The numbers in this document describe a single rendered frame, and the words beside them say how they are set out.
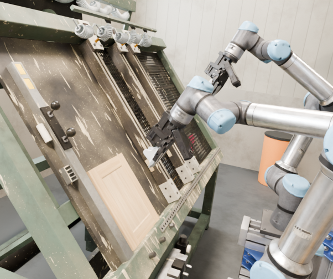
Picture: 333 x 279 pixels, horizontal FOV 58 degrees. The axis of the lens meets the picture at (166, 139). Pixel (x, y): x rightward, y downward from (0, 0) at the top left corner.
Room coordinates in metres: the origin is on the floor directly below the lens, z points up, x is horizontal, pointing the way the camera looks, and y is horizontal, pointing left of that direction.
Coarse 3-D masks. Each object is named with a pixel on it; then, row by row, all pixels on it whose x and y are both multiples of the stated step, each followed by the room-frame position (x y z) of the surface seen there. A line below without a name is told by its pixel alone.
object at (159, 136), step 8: (168, 112) 1.00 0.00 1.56; (160, 120) 1.00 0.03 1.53; (168, 120) 0.98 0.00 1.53; (152, 128) 0.98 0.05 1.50; (160, 128) 0.98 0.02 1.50; (168, 128) 0.98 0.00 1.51; (152, 136) 0.98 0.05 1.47; (160, 136) 0.96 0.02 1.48; (168, 136) 0.97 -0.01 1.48; (160, 144) 0.96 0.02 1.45; (168, 144) 0.96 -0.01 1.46
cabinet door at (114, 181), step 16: (112, 160) 1.42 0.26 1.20; (96, 176) 1.26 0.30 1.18; (112, 176) 1.35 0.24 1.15; (128, 176) 1.45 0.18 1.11; (112, 192) 1.28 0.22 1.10; (128, 192) 1.37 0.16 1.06; (144, 192) 1.48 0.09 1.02; (112, 208) 1.21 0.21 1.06; (128, 208) 1.30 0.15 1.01; (144, 208) 1.40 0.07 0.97; (128, 224) 1.22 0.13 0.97; (144, 224) 1.31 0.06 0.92; (128, 240) 1.16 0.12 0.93
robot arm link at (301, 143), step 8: (312, 96) 1.41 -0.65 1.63; (304, 104) 1.46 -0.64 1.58; (312, 104) 1.39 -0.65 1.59; (296, 136) 1.39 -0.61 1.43; (304, 136) 1.37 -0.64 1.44; (288, 144) 1.42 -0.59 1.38; (296, 144) 1.37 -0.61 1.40; (304, 144) 1.37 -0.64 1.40; (288, 152) 1.39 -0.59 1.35; (296, 152) 1.37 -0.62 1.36; (304, 152) 1.37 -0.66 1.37; (280, 160) 1.41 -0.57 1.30; (288, 160) 1.37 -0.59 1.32; (296, 160) 1.36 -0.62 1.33; (272, 168) 1.41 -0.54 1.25; (280, 168) 1.36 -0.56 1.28; (288, 168) 1.35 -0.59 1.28; (296, 168) 1.37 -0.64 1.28; (264, 176) 1.44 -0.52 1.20; (272, 176) 1.38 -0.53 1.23; (280, 176) 1.34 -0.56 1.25; (272, 184) 1.35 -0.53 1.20
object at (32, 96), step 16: (16, 80) 1.24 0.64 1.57; (32, 96) 1.22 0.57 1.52; (48, 128) 1.19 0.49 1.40; (64, 160) 1.17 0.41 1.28; (80, 176) 1.15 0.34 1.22; (80, 192) 1.14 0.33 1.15; (96, 192) 1.16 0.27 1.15; (96, 208) 1.11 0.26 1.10; (112, 224) 1.12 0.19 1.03; (112, 240) 1.09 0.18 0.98; (128, 256) 1.08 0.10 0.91
